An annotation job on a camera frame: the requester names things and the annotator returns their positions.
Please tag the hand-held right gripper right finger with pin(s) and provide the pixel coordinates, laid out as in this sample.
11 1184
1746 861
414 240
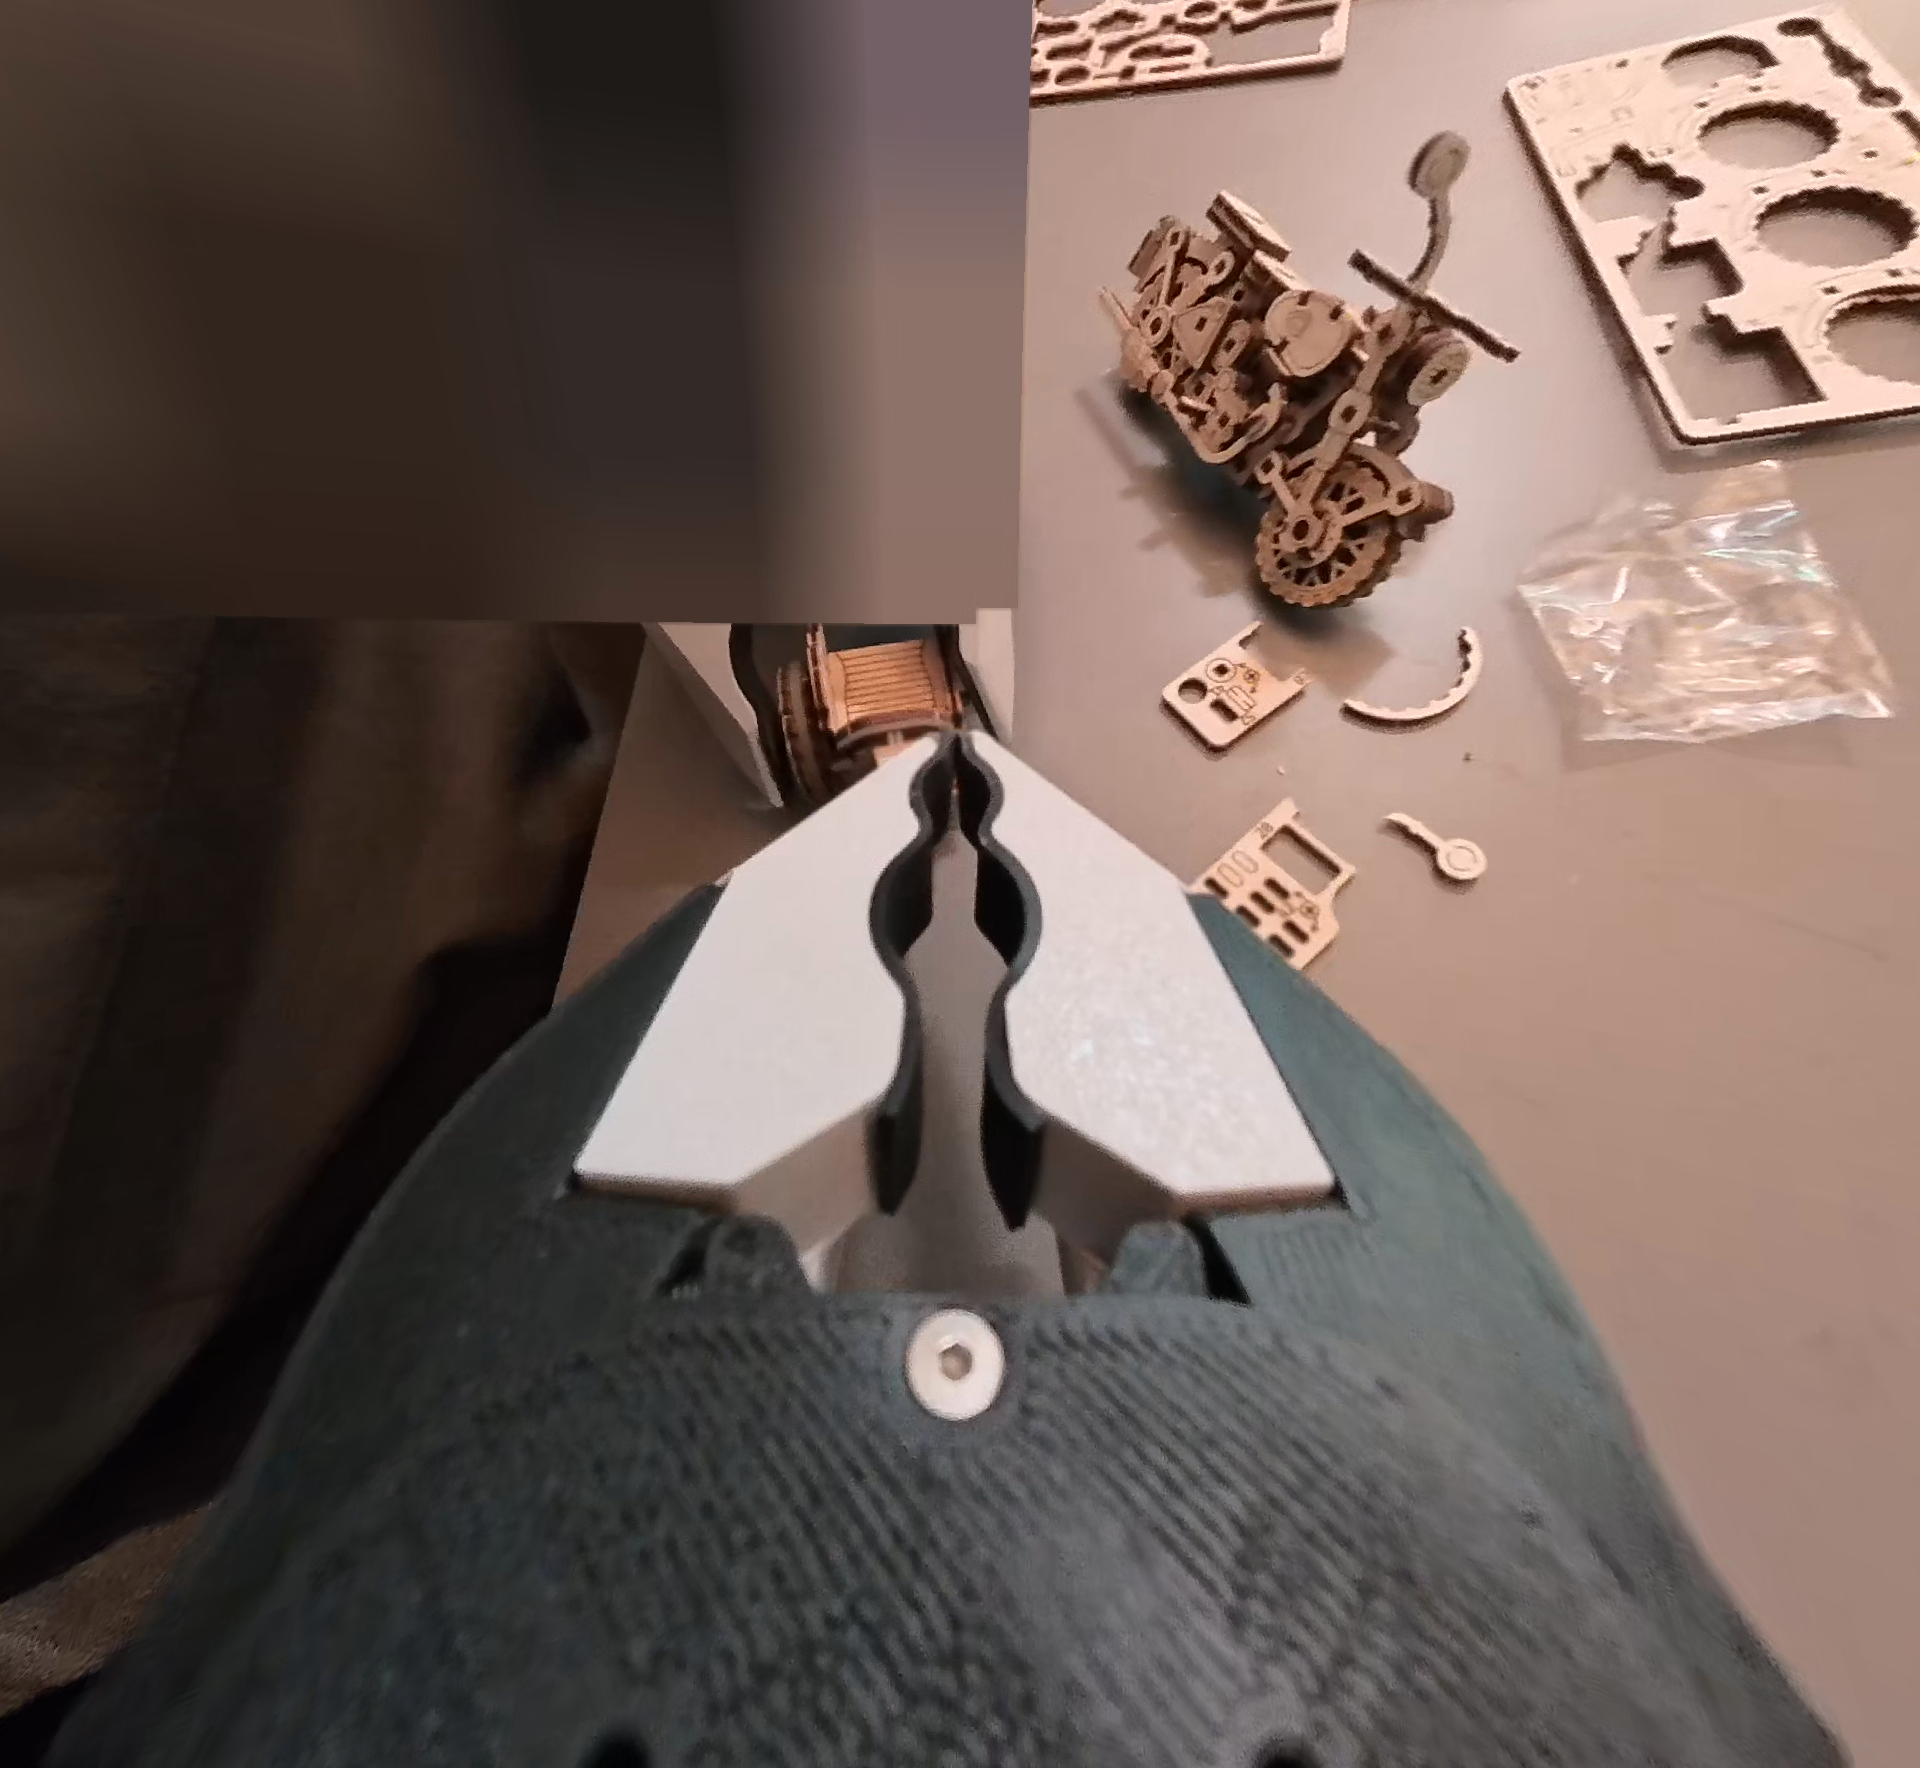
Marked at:
1156 1046

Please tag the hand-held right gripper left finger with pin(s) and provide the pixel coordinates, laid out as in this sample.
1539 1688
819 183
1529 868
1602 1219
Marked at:
750 1033

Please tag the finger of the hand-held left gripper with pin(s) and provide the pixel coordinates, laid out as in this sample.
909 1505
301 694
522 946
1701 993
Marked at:
698 666
995 672

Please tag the wooden sidecar seat assembly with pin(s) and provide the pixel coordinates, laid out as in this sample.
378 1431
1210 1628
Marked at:
887 689

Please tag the grey desk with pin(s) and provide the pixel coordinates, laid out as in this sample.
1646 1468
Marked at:
1651 1046

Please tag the wooden card with grid holes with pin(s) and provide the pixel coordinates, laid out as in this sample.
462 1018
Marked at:
1254 883

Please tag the wooden card with round hole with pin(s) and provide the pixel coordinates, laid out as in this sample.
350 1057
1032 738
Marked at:
1201 717

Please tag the wooden key-shaped piece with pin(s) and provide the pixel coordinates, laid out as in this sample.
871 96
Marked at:
1455 858

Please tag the wooden motorcycle model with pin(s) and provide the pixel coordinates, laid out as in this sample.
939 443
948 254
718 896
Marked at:
1290 359

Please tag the wooden toothed arc piece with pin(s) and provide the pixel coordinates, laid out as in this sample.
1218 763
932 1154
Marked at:
1426 702

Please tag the person's dark trouser leg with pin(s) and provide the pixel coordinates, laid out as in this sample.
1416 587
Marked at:
270 1046

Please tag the clear plastic bag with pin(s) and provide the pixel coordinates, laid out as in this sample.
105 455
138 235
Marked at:
1694 614

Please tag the wooden sheet with small cutouts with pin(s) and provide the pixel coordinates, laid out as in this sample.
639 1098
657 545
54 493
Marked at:
1307 51

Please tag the wooden sheet with large circles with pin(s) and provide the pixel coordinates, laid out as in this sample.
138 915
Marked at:
1636 298

